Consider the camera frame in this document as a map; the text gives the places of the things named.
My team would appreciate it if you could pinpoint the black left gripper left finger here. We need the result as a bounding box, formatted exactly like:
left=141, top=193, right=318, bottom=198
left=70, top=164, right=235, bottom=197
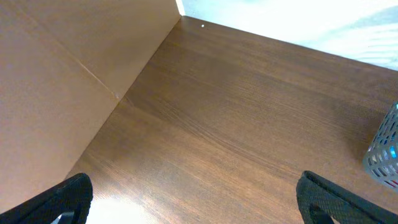
left=1, top=173, right=93, bottom=224

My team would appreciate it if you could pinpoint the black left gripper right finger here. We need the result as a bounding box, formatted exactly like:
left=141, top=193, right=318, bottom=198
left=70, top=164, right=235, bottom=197
left=296, top=170, right=397, bottom=223

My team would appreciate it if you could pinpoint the grey plastic lattice basket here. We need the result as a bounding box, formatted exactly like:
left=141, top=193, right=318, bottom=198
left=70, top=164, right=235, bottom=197
left=363, top=102, right=397, bottom=192

